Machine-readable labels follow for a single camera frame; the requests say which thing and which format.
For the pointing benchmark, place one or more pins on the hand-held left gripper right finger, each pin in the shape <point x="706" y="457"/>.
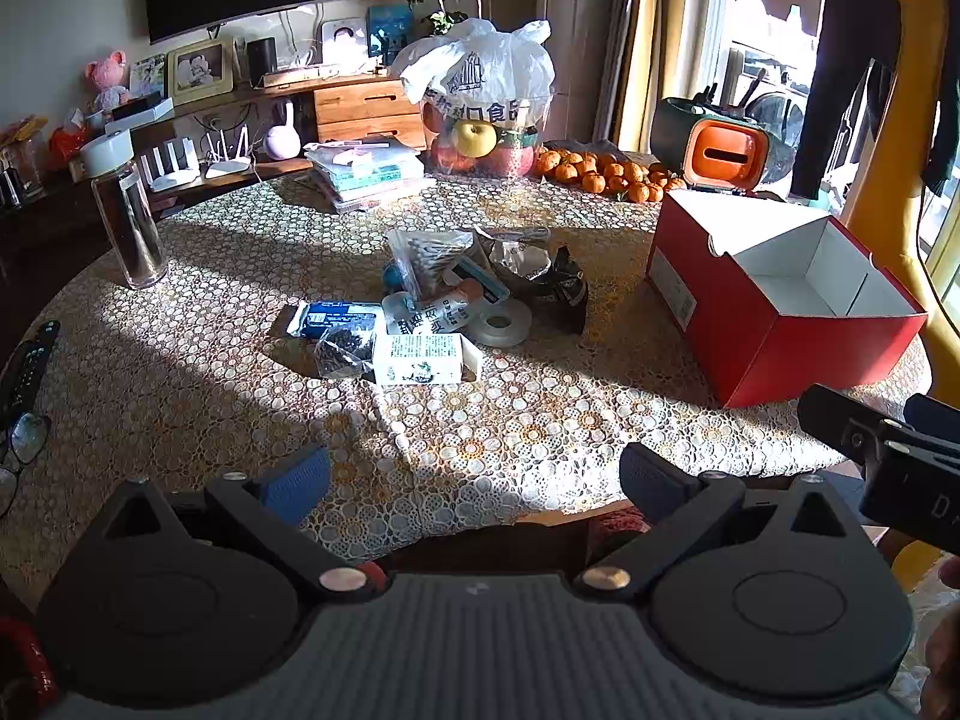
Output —
<point x="651" y="478"/>

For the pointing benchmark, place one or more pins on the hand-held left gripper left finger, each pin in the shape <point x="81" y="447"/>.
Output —
<point x="300" y="478"/>

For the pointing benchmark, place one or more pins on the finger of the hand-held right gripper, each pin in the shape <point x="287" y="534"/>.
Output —
<point x="937" y="416"/>
<point x="832" y="414"/>

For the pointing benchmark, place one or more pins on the red cardboard box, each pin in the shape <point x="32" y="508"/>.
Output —
<point x="750" y="345"/>

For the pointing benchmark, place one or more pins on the clear bag of dark tea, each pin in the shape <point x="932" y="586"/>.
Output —
<point x="341" y="354"/>

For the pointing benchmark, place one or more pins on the blue snack packet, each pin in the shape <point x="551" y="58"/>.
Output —
<point x="334" y="317"/>

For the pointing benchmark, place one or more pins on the white small carton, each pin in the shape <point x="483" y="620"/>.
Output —
<point x="416" y="358"/>

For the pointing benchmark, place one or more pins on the black foil packet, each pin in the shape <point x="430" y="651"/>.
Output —
<point x="562" y="292"/>

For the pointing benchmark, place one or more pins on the bag of cotton swabs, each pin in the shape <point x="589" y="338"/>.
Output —
<point x="427" y="259"/>

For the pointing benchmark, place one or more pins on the silver foil packet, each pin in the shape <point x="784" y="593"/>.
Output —
<point x="517" y="259"/>

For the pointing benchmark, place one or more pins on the lace-covered round desktop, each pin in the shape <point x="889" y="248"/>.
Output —
<point x="225" y="405"/>

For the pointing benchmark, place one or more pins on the white squeeze pouch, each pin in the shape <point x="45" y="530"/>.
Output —
<point x="420" y="313"/>

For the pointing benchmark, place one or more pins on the clear tape roll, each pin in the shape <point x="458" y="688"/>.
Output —
<point x="510" y="330"/>

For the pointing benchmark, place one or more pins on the small blue white box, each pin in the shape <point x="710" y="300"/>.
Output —
<point x="480" y="279"/>

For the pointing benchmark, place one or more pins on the black eyeglasses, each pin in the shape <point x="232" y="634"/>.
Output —
<point x="26" y="435"/>

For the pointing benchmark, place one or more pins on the orange green tissue box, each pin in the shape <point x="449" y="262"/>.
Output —
<point x="724" y="154"/>

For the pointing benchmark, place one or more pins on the black remote control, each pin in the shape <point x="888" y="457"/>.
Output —
<point x="46" y="334"/>
<point x="22" y="382"/>

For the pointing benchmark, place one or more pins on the yellow chair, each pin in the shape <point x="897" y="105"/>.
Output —
<point x="889" y="127"/>

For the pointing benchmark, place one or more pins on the white washing machine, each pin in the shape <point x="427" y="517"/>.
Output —
<point x="776" y="116"/>

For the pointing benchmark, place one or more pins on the pile of tangerines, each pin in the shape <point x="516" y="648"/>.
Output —
<point x="600" y="174"/>

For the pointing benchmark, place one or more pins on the clear bottle with white lid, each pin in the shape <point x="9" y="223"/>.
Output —
<point x="127" y="217"/>

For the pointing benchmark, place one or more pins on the stack of clear plastic cases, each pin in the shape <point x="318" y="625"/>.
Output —
<point x="367" y="172"/>

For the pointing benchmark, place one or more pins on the red apple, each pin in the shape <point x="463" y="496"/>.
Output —
<point x="506" y="162"/>
<point x="450" y="157"/>

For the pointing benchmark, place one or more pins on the dark hanging clothing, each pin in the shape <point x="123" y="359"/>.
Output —
<point x="855" y="52"/>

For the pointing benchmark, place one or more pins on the wooden drawer box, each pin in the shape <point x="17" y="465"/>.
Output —
<point x="367" y="109"/>

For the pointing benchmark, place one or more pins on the yellow apple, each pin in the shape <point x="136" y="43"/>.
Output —
<point x="474" y="138"/>

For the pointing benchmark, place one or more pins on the yellow curtain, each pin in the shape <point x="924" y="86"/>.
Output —
<point x="660" y="37"/>

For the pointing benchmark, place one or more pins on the framed photo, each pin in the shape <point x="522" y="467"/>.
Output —
<point x="199" y="71"/>

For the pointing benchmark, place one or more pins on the black speaker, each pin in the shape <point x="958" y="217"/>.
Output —
<point x="262" y="60"/>

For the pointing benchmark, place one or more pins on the white round-screen device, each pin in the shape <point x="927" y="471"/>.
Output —
<point x="345" y="41"/>

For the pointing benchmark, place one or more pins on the pink plush toy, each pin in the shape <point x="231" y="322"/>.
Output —
<point x="109" y="82"/>

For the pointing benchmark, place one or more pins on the white plastic bag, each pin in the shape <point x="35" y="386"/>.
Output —
<point x="480" y="67"/>

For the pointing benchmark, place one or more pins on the blue picture book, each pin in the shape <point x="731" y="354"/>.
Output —
<point x="390" y="34"/>

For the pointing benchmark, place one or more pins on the white standing air conditioner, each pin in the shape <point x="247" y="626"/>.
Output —
<point x="585" y="15"/>

